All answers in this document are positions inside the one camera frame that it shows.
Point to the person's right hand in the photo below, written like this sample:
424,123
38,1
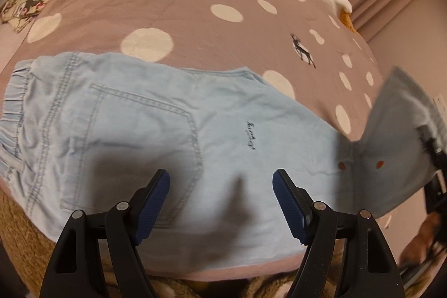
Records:
420,235

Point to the white wall socket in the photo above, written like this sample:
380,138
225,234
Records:
437,103

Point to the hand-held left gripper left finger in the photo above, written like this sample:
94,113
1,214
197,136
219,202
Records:
153,203

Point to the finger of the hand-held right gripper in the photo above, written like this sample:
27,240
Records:
427,139

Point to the brown fuzzy blanket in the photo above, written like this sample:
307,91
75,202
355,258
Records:
21,221

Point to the cartoon printed cloth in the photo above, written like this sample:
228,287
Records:
28,1

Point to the light blue strawberry pants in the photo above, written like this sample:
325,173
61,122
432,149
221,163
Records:
227,144

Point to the pink polka dot bedspread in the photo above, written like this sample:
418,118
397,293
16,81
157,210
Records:
209,39

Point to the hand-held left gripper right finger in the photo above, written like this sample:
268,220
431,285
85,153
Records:
290,207

